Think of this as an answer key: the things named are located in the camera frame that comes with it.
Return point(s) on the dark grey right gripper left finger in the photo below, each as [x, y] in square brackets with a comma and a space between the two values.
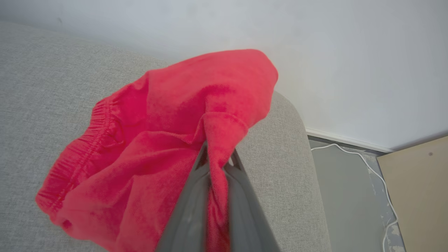
[189, 224]

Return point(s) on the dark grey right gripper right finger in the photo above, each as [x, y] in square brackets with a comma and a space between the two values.
[248, 224]

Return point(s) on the red shorts with number 23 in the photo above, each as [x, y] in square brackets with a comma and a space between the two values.
[168, 115]

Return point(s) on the white baseboard strip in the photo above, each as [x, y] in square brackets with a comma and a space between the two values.
[346, 140]

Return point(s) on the beige wooden board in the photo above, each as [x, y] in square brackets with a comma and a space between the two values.
[420, 196]

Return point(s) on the grey fabric sofa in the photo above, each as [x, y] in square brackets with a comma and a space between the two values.
[42, 87]

